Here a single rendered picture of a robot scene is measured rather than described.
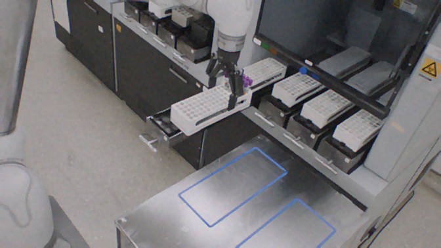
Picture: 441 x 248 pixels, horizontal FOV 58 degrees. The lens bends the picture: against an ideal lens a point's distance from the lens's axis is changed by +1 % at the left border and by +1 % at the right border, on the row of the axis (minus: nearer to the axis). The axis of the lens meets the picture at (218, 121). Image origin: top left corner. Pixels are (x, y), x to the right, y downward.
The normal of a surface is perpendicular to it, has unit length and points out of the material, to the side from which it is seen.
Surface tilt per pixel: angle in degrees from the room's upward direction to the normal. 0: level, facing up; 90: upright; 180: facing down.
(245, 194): 0
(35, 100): 0
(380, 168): 90
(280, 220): 0
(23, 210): 70
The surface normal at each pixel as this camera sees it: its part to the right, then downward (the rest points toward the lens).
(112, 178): 0.13, -0.75
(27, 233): 0.63, 0.51
